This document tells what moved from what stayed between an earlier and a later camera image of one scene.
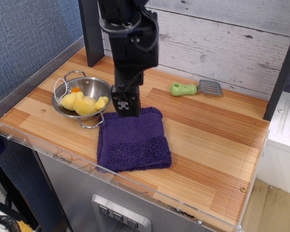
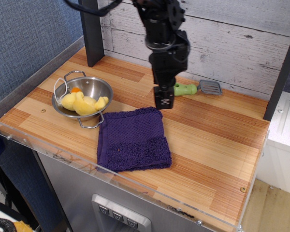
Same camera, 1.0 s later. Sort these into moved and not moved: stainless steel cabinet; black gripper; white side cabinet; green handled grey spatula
Moved: black gripper
Not moved: white side cabinet; green handled grey spatula; stainless steel cabinet
